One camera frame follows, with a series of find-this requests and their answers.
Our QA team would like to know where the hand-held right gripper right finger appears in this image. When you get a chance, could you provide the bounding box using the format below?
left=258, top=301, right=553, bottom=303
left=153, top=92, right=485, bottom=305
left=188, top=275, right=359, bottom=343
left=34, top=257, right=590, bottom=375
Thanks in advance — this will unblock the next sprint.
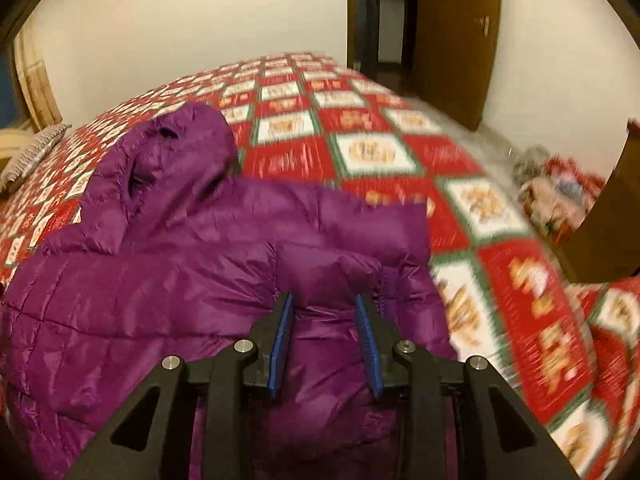
left=353, top=292, right=567, bottom=480

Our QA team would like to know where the red checkered printed quilt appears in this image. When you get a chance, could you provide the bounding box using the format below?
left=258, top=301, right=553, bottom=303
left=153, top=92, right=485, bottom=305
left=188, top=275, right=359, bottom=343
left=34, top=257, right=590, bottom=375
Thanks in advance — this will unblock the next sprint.
left=0, top=52, right=640, bottom=480

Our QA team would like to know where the pile of clothes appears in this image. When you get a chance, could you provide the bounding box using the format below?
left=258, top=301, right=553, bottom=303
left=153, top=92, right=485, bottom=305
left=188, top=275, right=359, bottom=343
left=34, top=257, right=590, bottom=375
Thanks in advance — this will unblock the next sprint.
left=510, top=145, right=608, bottom=246

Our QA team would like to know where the brown wooden door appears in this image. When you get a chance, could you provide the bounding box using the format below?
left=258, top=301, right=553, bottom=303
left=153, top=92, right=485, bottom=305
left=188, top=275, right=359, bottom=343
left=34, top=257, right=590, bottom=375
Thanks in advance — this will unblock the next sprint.
left=415, top=0, right=503, bottom=133

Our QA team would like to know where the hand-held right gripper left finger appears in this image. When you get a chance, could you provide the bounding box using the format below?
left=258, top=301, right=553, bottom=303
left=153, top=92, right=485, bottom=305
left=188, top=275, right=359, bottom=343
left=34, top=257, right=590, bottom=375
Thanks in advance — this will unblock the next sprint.
left=62, top=292, right=296, bottom=480

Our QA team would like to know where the wooden drawer cabinet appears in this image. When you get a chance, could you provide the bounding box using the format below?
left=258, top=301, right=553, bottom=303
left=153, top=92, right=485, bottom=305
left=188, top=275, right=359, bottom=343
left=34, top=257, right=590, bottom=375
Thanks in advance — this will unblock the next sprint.
left=555, top=117, right=640, bottom=283

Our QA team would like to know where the striped pillow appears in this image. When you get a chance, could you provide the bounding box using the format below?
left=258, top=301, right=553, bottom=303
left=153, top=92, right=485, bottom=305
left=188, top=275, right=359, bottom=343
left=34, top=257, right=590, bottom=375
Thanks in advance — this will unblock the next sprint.
left=0, top=124, right=73, bottom=193

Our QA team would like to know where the window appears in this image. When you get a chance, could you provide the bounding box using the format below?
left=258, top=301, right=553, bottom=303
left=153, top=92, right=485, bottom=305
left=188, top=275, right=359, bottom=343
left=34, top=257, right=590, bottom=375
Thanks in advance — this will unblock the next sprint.
left=0, top=55, right=23, bottom=128

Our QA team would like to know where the beige floral curtain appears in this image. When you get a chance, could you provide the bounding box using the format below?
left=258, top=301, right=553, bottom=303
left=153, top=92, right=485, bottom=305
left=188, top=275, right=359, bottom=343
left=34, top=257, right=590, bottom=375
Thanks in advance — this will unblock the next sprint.
left=12, top=25, right=63, bottom=131

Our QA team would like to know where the beige bed headboard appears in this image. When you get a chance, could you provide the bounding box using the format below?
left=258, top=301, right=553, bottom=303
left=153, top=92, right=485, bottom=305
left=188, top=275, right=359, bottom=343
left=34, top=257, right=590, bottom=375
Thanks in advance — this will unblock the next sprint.
left=0, top=127, right=31, bottom=171

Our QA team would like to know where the purple down jacket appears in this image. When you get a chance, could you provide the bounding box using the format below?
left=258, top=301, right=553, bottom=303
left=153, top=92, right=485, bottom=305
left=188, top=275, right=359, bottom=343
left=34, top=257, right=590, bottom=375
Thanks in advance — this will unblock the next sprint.
left=0, top=102, right=458, bottom=480

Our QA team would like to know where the wooden door frame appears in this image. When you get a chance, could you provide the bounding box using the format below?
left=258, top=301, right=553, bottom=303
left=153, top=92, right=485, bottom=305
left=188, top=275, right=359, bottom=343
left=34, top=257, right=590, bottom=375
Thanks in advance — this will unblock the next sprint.
left=346, top=0, right=421, bottom=73

